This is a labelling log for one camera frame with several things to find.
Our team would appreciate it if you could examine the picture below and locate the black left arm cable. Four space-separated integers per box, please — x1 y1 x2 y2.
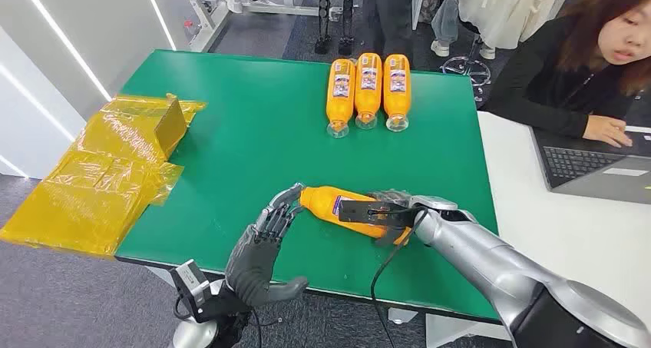
173 294 195 322

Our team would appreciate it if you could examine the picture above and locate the person in dark trousers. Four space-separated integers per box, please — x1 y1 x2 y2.
362 0 417 68

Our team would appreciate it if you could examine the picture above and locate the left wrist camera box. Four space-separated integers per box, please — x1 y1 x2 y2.
170 259 213 322

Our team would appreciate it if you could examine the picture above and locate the orange bottle with clear cap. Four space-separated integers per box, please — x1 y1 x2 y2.
382 54 411 132
299 185 413 246
354 52 383 131
325 58 356 139

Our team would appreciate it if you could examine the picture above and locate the green table mat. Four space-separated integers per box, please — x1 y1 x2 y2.
114 48 501 322

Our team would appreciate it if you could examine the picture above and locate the person's hand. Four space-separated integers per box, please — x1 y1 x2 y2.
583 114 635 149

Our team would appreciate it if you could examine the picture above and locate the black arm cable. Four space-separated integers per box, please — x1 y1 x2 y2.
369 208 429 348
173 294 195 322

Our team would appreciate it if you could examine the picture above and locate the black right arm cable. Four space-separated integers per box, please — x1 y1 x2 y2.
369 208 429 348

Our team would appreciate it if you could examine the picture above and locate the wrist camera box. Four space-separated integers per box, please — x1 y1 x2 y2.
170 259 213 322
338 199 415 230

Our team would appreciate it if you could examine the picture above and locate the yellow film wrapped flat carton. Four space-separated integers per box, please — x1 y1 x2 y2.
0 93 207 259

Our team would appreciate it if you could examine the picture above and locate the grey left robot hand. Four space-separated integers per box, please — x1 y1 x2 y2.
223 182 310 309

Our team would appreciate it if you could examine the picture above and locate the grey laptop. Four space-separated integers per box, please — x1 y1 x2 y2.
528 126 651 205

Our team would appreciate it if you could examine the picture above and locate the patterned bag on floor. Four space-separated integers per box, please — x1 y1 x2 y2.
417 0 441 24

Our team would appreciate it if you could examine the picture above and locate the black robot leg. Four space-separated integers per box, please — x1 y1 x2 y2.
310 0 334 55
338 0 363 57

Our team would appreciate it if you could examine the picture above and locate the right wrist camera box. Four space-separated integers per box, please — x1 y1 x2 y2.
338 199 415 230

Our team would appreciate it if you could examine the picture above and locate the person at laptop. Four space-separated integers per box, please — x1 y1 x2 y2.
481 0 651 149

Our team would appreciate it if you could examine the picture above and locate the black stool with chrome base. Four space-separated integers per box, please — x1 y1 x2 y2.
439 34 492 104

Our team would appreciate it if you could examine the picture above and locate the yellow wrapped cardboard flap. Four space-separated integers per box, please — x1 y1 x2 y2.
152 93 189 159

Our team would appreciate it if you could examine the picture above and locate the white metal floor frame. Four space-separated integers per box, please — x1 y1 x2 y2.
177 0 342 52

